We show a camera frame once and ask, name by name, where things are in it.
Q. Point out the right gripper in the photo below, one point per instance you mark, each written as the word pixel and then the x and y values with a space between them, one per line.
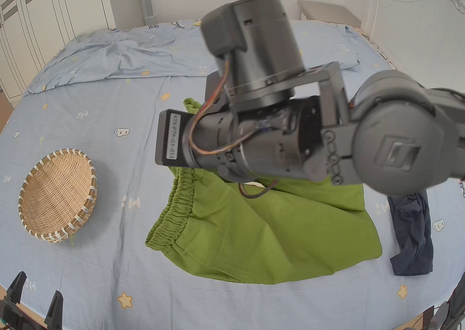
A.
pixel 261 147

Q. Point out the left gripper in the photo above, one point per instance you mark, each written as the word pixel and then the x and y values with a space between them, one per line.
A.
pixel 14 321

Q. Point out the green shorts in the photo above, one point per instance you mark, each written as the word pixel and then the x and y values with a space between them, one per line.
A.
pixel 272 241

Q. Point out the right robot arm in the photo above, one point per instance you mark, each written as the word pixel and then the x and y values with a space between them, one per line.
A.
pixel 399 147

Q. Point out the bed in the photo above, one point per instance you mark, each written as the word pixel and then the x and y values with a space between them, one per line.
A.
pixel 109 285

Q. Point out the round woven basket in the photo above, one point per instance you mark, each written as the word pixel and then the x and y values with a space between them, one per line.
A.
pixel 54 194

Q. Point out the dark blue garment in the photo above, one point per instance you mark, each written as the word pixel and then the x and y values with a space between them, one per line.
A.
pixel 414 241

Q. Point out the grey bedside table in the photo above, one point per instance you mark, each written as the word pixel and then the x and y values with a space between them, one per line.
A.
pixel 327 12

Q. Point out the pale blue quilt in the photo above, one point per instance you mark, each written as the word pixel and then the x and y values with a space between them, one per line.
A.
pixel 109 59

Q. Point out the white wardrobe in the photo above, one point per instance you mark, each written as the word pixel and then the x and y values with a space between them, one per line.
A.
pixel 36 12

